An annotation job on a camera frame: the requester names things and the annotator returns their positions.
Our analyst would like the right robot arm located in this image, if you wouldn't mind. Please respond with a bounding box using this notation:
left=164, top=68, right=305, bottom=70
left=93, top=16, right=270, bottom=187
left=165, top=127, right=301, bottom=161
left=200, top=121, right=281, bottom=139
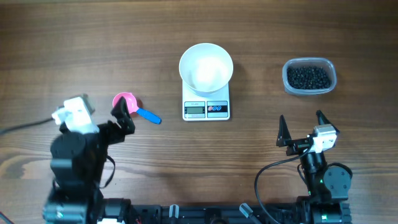
left=276, top=110, right=353, bottom=223

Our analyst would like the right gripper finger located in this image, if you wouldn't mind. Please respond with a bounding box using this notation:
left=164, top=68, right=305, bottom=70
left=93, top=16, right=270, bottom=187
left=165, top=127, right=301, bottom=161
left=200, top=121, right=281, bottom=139
left=276, top=115, right=292, bottom=147
left=316, top=110, right=340, bottom=134

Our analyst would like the white bowl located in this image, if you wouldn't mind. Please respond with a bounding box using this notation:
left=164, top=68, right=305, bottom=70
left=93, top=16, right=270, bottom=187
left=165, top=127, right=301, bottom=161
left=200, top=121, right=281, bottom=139
left=178, top=43, right=234, bottom=96

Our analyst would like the clear plastic container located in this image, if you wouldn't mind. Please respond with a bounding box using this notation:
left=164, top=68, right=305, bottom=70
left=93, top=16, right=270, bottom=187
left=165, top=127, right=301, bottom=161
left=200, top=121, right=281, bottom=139
left=282, top=57, right=337, bottom=96

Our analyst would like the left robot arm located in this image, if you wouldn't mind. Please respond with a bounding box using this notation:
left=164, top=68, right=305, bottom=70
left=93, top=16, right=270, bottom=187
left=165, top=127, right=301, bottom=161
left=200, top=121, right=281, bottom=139
left=43, top=95, right=135, bottom=223

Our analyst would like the black beans pile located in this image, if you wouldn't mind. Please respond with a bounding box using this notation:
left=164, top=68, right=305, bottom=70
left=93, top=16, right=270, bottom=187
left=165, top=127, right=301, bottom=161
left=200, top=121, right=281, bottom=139
left=287, top=66, right=331, bottom=90

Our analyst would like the white digital kitchen scale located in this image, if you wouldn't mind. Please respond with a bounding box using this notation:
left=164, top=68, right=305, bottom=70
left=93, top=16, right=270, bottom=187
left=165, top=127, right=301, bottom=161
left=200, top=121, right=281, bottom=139
left=182, top=83, right=231, bottom=121

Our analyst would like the pink scoop blue handle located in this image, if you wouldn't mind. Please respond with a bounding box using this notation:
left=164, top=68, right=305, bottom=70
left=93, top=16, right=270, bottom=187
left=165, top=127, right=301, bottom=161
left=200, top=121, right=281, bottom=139
left=113, top=92, right=162, bottom=124

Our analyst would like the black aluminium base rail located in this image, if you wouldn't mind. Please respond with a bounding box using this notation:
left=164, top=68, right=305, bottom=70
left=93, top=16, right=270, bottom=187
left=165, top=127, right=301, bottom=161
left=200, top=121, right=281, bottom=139
left=97, top=200, right=352, bottom=224

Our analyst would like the right black camera cable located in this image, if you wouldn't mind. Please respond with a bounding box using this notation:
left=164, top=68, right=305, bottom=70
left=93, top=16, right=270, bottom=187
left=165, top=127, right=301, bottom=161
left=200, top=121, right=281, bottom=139
left=254, top=146, right=312, bottom=224

